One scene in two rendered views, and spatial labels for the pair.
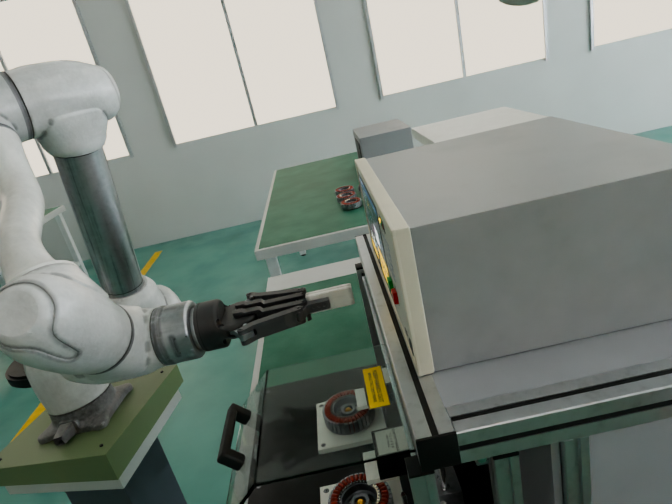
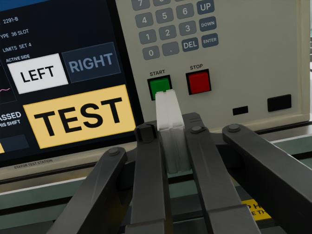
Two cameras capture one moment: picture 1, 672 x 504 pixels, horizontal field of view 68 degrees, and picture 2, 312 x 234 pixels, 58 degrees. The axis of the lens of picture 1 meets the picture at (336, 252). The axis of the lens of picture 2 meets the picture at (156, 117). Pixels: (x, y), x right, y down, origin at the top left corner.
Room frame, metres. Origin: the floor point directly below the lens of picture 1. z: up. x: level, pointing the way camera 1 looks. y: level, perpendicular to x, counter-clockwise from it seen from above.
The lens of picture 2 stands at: (0.68, 0.20, 1.26)
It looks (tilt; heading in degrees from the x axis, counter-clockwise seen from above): 22 degrees down; 272
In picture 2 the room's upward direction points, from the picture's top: 12 degrees counter-clockwise
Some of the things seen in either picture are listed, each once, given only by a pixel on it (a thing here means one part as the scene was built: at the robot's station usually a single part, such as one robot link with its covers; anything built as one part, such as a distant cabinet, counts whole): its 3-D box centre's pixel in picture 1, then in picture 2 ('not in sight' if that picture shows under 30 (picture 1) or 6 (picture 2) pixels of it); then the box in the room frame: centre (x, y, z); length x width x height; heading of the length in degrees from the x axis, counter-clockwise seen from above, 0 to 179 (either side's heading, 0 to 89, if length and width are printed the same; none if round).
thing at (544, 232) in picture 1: (497, 219); (107, 42); (0.75, -0.27, 1.22); 0.44 x 0.39 x 0.20; 179
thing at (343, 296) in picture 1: (330, 299); (176, 125); (0.68, 0.02, 1.18); 0.07 x 0.01 x 0.03; 88
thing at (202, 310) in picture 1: (229, 321); not in sight; (0.69, 0.18, 1.18); 0.09 x 0.08 x 0.07; 88
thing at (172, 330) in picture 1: (182, 331); not in sight; (0.69, 0.26, 1.18); 0.09 x 0.06 x 0.09; 178
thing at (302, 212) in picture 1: (362, 234); not in sight; (3.14, -0.20, 0.38); 1.85 x 1.10 x 0.75; 179
